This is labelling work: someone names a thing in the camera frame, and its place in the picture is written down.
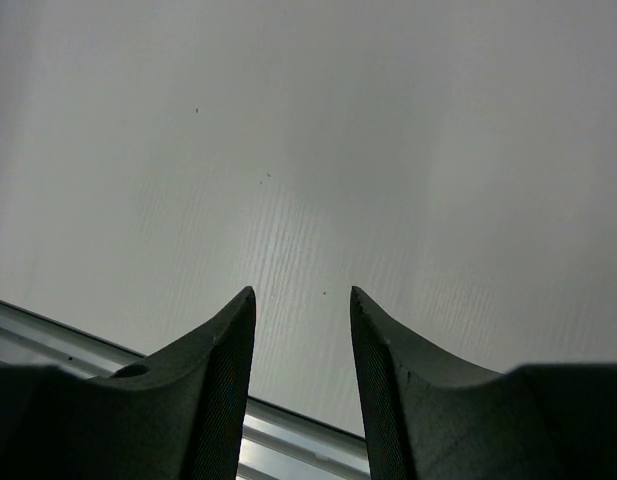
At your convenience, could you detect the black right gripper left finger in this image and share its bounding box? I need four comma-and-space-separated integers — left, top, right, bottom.
0, 287, 256, 479

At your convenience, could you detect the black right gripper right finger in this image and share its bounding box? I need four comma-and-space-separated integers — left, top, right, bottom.
350, 287, 617, 479

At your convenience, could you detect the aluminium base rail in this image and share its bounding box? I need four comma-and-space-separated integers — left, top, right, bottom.
0, 302, 370, 479

